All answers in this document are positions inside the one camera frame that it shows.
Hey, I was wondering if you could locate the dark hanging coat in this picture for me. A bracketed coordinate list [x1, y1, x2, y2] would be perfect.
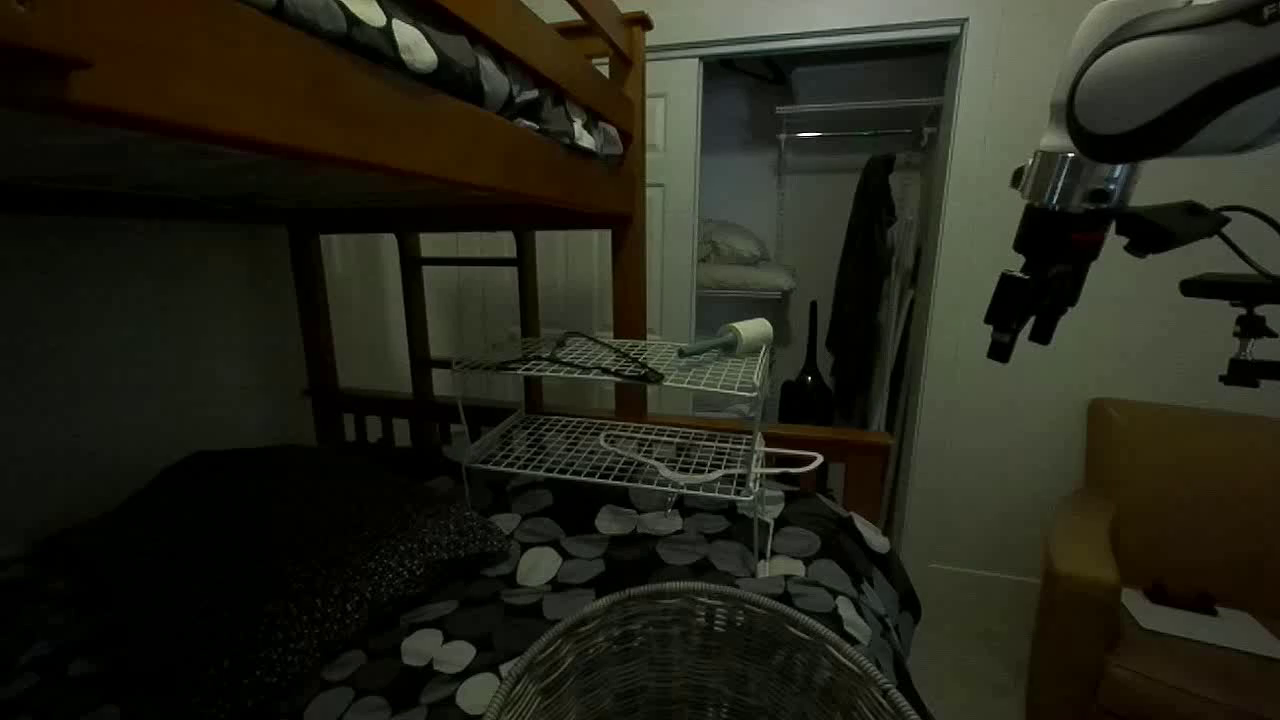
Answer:
[825, 152, 913, 428]

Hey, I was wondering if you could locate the woven wicker laundry basket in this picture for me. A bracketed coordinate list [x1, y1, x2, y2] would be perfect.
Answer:
[484, 580, 925, 720]

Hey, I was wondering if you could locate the lower spotted bed cover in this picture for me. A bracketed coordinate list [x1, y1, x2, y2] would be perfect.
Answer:
[0, 449, 920, 720]

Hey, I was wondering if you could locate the white lint roller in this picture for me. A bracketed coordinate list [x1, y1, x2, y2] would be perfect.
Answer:
[678, 316, 771, 360]

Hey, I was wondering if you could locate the white wire two-tier rack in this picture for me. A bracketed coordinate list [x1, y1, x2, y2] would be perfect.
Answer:
[458, 330, 825, 508]

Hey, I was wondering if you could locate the white clothes hanger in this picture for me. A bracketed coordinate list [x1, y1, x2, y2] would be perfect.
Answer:
[596, 428, 825, 486]

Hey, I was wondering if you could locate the closet shelf with rod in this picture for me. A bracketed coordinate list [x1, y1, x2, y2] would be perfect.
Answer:
[775, 94, 943, 152]

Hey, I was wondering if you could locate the tan leather armchair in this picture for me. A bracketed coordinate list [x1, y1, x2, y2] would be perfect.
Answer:
[1025, 400, 1280, 720]

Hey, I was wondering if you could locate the white paper on armchair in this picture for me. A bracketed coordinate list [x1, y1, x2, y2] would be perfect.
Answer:
[1118, 587, 1280, 658]

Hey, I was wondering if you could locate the wooden bunk bed frame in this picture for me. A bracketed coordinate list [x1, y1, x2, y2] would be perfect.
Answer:
[0, 0, 900, 533]

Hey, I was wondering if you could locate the black camera on tripod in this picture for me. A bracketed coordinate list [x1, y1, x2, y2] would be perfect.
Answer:
[1178, 271, 1280, 386]

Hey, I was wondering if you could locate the white closet door frame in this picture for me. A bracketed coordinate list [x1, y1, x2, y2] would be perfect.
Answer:
[642, 28, 959, 525]

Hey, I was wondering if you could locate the folded white bedding stack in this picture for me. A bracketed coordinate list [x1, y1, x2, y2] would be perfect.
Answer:
[697, 220, 794, 297]

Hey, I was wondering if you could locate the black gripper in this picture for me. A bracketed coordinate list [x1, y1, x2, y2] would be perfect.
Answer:
[985, 202, 1113, 365]

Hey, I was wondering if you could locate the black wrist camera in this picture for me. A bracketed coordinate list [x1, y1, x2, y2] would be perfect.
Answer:
[1117, 201, 1224, 256]

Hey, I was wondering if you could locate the upper spotted mattress bedding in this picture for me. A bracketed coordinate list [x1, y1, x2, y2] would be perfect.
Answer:
[248, 0, 623, 160]

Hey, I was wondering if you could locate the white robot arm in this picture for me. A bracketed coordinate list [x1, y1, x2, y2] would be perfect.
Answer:
[985, 0, 1280, 365]

